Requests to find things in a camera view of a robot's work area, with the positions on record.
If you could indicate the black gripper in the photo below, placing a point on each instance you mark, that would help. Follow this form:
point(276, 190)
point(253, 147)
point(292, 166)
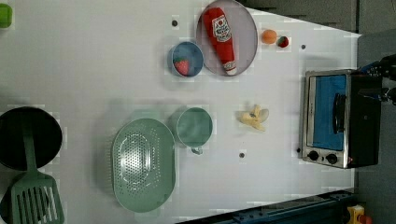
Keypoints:
point(386, 67)

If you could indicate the yellow plush peeled banana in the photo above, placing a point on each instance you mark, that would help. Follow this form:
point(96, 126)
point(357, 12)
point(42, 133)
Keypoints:
point(255, 118)

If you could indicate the green mug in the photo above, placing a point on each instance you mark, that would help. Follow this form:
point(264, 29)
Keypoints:
point(193, 128)

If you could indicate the black silver toaster oven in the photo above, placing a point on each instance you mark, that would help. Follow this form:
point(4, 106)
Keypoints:
point(341, 124)

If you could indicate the small red plush strawberry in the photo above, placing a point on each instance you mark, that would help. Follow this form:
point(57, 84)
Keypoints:
point(283, 42)

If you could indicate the orange plush fruit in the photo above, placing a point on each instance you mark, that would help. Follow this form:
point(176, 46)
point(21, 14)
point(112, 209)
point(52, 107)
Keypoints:
point(269, 37)

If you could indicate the grey round plate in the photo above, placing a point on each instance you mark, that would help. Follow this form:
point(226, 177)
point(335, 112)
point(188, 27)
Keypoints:
point(244, 33)

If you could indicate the red plush ketchup bottle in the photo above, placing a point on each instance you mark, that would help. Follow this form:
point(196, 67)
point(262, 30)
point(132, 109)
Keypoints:
point(220, 35)

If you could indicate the blue bowl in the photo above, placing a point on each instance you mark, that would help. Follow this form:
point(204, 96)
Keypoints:
point(189, 51)

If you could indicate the red plush strawberry in bowl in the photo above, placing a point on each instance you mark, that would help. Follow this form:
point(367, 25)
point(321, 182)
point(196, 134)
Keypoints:
point(182, 66)

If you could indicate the green oval colander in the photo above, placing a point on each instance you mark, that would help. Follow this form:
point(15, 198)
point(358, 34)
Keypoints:
point(143, 165)

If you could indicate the black round pan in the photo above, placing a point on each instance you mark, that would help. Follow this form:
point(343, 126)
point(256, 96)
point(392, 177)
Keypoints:
point(47, 134)

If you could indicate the green slotted spatula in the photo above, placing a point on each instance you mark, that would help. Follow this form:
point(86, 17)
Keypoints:
point(34, 197)

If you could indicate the lime green object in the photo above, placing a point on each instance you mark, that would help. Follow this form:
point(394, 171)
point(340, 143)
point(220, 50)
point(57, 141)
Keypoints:
point(6, 13)

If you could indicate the blue metal frame rail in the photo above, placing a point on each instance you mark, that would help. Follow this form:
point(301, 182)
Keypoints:
point(326, 208)

